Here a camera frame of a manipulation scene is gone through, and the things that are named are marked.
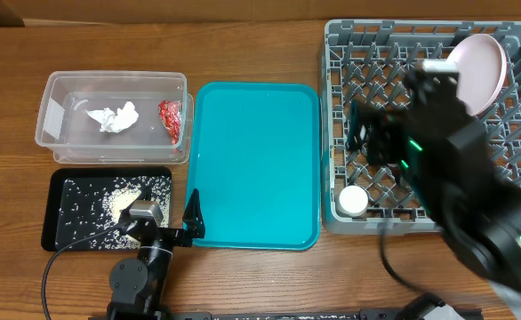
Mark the black tray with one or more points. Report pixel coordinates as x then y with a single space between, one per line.
59 177

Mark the clear plastic wrap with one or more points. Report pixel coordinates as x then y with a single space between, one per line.
115 121

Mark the white cup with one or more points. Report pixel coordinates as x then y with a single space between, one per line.
352 201

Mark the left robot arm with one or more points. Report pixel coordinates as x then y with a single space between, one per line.
137 283

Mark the spilled rice pile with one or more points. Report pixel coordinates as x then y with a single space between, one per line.
90 205

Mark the red snack wrapper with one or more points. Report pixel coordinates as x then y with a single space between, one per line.
170 115

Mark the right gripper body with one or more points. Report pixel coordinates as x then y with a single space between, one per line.
388 141

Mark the teal plastic tray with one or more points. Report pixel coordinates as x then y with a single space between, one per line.
255 161

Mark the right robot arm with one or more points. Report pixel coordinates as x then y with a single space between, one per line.
441 151

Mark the grey dishwasher rack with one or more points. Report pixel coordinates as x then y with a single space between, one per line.
367 59

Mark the large white plate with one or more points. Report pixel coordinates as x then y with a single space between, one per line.
482 65

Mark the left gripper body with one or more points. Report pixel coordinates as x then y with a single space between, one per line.
174 237

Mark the clear plastic bin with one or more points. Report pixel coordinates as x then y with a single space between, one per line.
64 127

